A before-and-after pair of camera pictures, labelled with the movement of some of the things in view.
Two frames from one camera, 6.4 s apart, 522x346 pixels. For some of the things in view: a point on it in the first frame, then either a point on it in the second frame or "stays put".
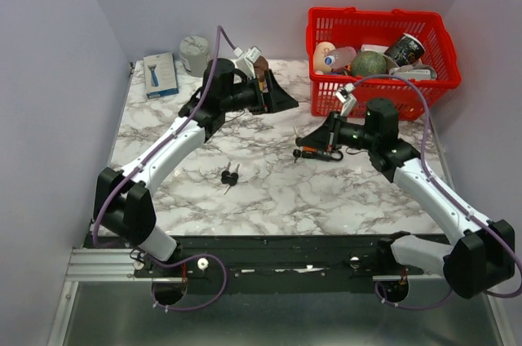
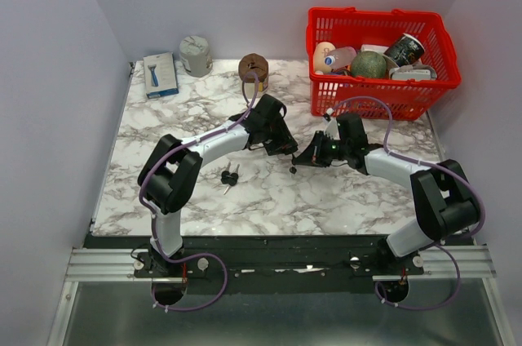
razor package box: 160,75 stays put
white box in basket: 414,73 stays put
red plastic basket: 347,27 stays put
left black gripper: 276,99 → 285,138
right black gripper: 328,134 → 313,154
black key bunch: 231,179 stays put
